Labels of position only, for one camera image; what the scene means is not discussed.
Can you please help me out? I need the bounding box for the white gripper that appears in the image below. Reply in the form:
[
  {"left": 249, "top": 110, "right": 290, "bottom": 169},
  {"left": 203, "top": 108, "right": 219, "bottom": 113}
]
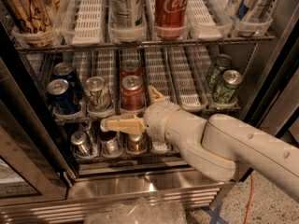
[{"left": 100, "top": 85, "right": 180, "bottom": 142}]

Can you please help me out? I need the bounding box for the red coke can front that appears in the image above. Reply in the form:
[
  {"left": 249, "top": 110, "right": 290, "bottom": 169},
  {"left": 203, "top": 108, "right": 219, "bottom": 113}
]
[{"left": 121, "top": 76, "right": 145, "bottom": 111}]

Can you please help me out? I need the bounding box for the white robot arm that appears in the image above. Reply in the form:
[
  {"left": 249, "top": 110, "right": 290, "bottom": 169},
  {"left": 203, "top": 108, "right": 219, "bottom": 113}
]
[{"left": 100, "top": 88, "right": 299, "bottom": 202}]

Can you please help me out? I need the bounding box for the brown can bottom shelf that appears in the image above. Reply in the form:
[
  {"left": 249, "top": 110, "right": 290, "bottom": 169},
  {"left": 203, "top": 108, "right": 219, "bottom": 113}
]
[{"left": 128, "top": 133, "right": 146, "bottom": 153}]

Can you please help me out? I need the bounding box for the white green soda can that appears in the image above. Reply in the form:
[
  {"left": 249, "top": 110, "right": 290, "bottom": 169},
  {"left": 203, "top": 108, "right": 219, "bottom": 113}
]
[{"left": 84, "top": 77, "right": 112, "bottom": 112}]

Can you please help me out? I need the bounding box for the silver slim can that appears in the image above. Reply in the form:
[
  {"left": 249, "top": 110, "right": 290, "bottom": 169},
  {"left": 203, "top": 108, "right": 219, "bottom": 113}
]
[{"left": 71, "top": 131, "right": 92, "bottom": 156}]

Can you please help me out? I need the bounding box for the green can rear right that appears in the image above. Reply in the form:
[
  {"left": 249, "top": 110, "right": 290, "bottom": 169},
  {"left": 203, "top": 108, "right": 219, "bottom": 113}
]
[{"left": 206, "top": 54, "right": 232, "bottom": 91}]

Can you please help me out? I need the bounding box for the blue pepsi can front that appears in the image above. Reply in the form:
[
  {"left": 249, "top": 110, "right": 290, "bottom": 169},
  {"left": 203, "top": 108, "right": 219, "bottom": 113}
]
[{"left": 47, "top": 78, "right": 80, "bottom": 115}]

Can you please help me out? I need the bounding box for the blue pepsi can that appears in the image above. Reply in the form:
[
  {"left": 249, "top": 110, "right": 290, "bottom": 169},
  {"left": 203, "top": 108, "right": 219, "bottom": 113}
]
[
  {"left": 47, "top": 78, "right": 80, "bottom": 115},
  {"left": 52, "top": 63, "right": 83, "bottom": 100}
]

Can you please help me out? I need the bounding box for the green can front right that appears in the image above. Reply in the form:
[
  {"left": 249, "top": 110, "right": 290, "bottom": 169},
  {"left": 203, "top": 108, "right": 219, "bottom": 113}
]
[{"left": 212, "top": 70, "right": 243, "bottom": 104}]

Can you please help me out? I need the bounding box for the blue pepsi can rear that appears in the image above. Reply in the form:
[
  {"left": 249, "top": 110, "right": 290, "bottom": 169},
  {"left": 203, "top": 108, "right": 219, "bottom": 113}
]
[{"left": 52, "top": 63, "right": 83, "bottom": 100}]

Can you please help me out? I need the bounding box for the stainless steel fridge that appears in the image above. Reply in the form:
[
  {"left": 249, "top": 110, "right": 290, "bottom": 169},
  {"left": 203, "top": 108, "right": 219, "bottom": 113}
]
[{"left": 1, "top": 0, "right": 299, "bottom": 224}]

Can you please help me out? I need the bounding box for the white green labelled can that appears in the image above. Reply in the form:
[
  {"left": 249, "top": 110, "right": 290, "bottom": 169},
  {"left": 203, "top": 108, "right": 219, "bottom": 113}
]
[{"left": 109, "top": 0, "right": 144, "bottom": 29}]

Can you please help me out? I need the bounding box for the tall red Coca-Cola can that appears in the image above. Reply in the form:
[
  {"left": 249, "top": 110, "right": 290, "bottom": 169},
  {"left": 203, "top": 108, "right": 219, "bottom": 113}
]
[{"left": 154, "top": 0, "right": 188, "bottom": 40}]

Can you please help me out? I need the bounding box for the gold La Croix can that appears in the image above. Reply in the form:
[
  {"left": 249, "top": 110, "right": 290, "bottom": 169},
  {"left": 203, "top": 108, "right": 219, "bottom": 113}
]
[{"left": 2, "top": 0, "right": 53, "bottom": 47}]

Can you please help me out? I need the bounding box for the dark bottle white cap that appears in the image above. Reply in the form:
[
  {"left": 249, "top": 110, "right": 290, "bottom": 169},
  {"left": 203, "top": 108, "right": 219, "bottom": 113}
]
[{"left": 99, "top": 132, "right": 120, "bottom": 155}]

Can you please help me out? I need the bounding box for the clear plastic bag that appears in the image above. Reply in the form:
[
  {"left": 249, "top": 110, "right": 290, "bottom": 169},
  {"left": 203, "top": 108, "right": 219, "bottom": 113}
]
[{"left": 84, "top": 198, "right": 187, "bottom": 224}]

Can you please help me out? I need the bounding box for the blue tape cross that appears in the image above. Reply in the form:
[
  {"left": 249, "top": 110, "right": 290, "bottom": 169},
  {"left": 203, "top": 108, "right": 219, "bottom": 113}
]
[{"left": 204, "top": 203, "right": 229, "bottom": 224}]

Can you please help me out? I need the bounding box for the orange cable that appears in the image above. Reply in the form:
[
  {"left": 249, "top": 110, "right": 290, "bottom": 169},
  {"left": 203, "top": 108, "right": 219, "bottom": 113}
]
[{"left": 243, "top": 173, "right": 256, "bottom": 224}]

